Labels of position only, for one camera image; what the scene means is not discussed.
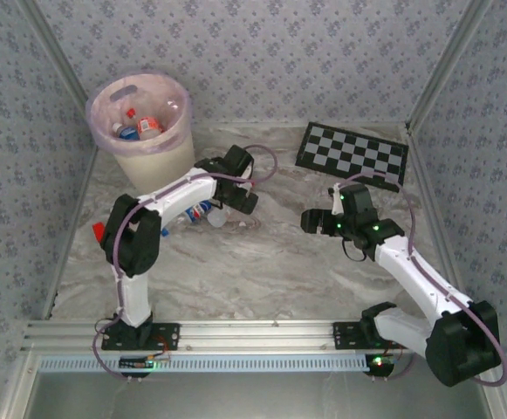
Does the cream plastic bin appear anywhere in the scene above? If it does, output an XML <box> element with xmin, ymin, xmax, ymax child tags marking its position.
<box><xmin>85</xmin><ymin>71</ymin><xmax>198</xmax><ymax>194</ymax></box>

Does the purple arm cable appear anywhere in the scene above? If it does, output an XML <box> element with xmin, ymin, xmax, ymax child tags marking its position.
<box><xmin>335</xmin><ymin>170</ymin><xmax>507</xmax><ymax>388</ymax></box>
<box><xmin>92</xmin><ymin>143</ymin><xmax>279</xmax><ymax>381</ymax></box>

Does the aluminium right corner post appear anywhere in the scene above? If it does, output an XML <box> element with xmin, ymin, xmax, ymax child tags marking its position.
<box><xmin>405</xmin><ymin>0</ymin><xmax>494</xmax><ymax>132</ymax></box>

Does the slotted grey cable duct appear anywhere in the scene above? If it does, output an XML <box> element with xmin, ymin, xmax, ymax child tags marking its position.
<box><xmin>38</xmin><ymin>353</ymin><xmax>370</xmax><ymax>374</ymax></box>

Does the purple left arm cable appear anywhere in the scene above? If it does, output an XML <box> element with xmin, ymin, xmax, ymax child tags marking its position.
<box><xmin>92</xmin><ymin>143</ymin><xmax>279</xmax><ymax>381</ymax></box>

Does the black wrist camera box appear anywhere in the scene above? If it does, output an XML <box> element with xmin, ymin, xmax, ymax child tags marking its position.
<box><xmin>341</xmin><ymin>182</ymin><xmax>371</xmax><ymax>219</ymax></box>
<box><xmin>224</xmin><ymin>145</ymin><xmax>255</xmax><ymax>178</ymax></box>

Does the black and grey chessboard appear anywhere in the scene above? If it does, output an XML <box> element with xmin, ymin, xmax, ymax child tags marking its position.
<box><xmin>295</xmin><ymin>121</ymin><xmax>410</xmax><ymax>193</ymax></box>

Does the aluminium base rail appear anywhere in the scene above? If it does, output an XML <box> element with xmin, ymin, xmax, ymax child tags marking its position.
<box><xmin>20</xmin><ymin>319</ymin><xmax>431</xmax><ymax>352</ymax></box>

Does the blue pepsi label bottle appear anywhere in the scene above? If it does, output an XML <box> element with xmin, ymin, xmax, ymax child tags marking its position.
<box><xmin>160</xmin><ymin>199</ymin><xmax>214</xmax><ymax>239</ymax></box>

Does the aluminium left corner post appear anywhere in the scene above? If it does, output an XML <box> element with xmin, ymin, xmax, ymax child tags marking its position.
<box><xmin>19</xmin><ymin>0</ymin><xmax>91</xmax><ymax>101</ymax></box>

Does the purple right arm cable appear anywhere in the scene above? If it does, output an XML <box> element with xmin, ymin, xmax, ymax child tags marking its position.
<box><xmin>335</xmin><ymin>170</ymin><xmax>507</xmax><ymax>388</ymax></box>

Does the aluminium corner post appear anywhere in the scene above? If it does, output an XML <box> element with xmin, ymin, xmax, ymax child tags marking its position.
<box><xmin>405</xmin><ymin>0</ymin><xmax>494</xmax><ymax>132</ymax></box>
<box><xmin>19</xmin><ymin>0</ymin><xmax>91</xmax><ymax>101</ymax></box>

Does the white bottle red cap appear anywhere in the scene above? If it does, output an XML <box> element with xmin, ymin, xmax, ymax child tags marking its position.
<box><xmin>206</xmin><ymin>207</ymin><xmax>232</xmax><ymax>229</ymax></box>

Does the aluminium left side rail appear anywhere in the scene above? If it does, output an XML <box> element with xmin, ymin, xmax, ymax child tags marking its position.
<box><xmin>43</xmin><ymin>143</ymin><xmax>99</xmax><ymax>319</ymax></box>

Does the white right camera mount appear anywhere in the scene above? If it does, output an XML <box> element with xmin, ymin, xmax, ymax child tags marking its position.
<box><xmin>327</xmin><ymin>183</ymin><xmax>346</xmax><ymax>216</ymax></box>

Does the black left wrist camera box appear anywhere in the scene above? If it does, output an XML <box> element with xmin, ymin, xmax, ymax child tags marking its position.
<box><xmin>224</xmin><ymin>145</ymin><xmax>255</xmax><ymax>178</ymax></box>

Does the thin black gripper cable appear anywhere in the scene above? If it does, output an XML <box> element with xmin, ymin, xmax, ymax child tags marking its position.
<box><xmin>341</xmin><ymin>238</ymin><xmax>367</xmax><ymax>264</ymax></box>

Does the pink plastic bin liner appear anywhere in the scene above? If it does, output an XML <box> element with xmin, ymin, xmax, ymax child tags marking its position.
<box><xmin>85</xmin><ymin>71</ymin><xmax>194</xmax><ymax>155</ymax></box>

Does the aluminium right side rail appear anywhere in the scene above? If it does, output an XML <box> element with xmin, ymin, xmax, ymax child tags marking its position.
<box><xmin>408</xmin><ymin>128</ymin><xmax>472</xmax><ymax>306</ymax></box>

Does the aluminium back rail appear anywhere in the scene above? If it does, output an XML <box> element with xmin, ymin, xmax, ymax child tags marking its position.
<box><xmin>191</xmin><ymin>120</ymin><xmax>411</xmax><ymax>131</ymax></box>

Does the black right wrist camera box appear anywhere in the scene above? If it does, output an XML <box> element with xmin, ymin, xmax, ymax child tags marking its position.
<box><xmin>341</xmin><ymin>182</ymin><xmax>371</xmax><ymax>219</ymax></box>

